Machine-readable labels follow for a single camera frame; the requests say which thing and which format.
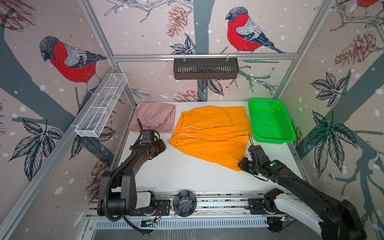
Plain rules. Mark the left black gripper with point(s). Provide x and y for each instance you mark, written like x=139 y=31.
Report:
x=162 y=146

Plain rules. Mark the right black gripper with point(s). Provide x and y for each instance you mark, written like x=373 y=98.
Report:
x=242 y=164

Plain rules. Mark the pink shorts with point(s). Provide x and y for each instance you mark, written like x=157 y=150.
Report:
x=154 y=116

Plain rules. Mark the orange shorts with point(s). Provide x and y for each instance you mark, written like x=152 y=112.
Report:
x=217 y=135

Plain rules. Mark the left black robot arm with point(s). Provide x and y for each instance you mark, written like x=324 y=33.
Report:
x=118 y=195

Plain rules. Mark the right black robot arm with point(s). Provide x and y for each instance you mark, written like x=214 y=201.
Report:
x=329 y=218

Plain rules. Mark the green plastic basket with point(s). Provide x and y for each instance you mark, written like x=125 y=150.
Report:
x=270 y=122

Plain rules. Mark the black round fan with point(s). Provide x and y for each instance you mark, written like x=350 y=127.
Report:
x=184 y=203

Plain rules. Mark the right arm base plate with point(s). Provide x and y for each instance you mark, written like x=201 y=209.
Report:
x=261 y=206

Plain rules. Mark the white mesh wall shelf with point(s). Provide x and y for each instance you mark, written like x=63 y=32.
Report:
x=100 y=110

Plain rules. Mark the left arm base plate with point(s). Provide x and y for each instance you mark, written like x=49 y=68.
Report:
x=161 y=207

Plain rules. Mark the black hanging wire basket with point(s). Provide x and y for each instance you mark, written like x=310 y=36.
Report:
x=206 y=68

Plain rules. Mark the horizontal aluminium frame bar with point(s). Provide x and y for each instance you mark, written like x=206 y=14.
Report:
x=164 y=58

